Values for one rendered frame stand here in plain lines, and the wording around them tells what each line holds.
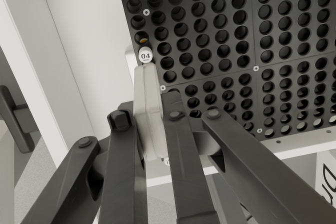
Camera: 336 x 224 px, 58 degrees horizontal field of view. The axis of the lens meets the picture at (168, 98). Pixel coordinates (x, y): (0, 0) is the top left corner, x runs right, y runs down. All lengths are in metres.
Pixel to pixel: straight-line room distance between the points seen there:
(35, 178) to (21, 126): 1.30
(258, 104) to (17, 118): 0.24
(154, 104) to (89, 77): 0.21
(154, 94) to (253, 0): 0.15
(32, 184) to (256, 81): 1.44
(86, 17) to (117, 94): 0.10
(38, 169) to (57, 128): 1.29
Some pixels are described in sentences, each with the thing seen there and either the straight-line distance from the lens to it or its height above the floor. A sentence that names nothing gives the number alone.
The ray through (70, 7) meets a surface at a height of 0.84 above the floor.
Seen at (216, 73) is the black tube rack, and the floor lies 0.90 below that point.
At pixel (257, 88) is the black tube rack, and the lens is 0.32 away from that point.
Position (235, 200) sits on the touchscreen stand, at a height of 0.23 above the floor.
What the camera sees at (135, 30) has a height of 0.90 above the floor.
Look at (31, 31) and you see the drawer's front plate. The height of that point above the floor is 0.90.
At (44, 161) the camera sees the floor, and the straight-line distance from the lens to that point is 1.54.
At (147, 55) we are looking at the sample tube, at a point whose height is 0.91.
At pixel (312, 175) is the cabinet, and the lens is 0.60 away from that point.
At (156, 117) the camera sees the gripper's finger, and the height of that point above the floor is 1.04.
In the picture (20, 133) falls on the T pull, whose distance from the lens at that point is 0.33.
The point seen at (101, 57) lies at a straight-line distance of 0.35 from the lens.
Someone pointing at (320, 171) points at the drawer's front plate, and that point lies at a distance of 0.52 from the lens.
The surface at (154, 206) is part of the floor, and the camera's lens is 1.69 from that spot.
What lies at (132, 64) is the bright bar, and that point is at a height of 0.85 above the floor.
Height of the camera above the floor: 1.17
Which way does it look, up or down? 63 degrees down
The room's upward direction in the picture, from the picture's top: 169 degrees clockwise
